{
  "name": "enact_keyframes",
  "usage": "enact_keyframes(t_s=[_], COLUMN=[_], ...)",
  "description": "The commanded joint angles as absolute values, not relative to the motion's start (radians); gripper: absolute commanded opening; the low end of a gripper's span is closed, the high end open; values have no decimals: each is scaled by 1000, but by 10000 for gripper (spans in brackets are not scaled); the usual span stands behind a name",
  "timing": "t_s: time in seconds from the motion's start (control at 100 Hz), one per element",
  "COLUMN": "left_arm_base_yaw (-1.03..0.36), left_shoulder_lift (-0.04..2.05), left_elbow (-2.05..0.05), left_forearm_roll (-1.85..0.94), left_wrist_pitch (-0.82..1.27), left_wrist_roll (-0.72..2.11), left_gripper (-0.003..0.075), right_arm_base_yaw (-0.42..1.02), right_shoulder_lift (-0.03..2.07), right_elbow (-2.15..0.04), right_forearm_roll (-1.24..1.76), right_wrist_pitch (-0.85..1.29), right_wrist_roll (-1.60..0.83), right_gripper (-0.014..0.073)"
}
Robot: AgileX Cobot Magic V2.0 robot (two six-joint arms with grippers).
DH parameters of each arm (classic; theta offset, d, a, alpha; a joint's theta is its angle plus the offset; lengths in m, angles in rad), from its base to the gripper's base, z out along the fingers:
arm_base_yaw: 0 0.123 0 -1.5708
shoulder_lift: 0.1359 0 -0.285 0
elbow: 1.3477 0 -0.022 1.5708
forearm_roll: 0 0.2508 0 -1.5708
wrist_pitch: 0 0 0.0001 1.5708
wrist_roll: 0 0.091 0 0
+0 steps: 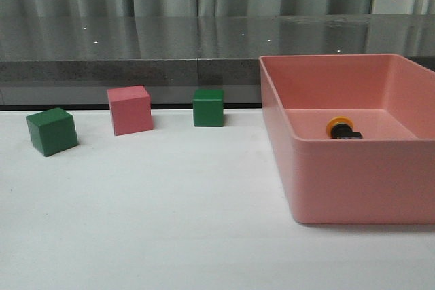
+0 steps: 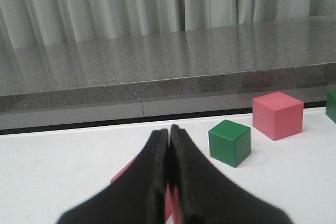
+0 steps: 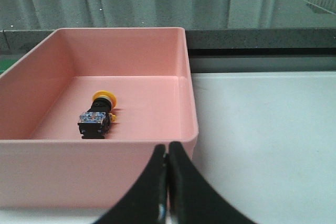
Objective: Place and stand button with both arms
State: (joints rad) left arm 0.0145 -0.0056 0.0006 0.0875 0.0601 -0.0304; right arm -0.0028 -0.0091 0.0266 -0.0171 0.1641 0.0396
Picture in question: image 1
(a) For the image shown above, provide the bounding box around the yellow push button switch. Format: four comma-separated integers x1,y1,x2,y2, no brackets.
326,116,363,139

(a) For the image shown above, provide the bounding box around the right green cube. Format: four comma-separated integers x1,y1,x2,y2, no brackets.
192,89,224,127

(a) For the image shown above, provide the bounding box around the green cube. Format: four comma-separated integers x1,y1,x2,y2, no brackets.
26,107,79,157
192,89,224,127

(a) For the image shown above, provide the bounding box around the pink cube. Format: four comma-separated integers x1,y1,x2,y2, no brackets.
107,85,154,136

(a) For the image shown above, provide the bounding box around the left green cube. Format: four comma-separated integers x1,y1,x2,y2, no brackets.
26,107,79,157

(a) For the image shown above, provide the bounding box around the pink plastic bin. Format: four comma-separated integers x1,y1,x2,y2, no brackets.
259,54,434,224

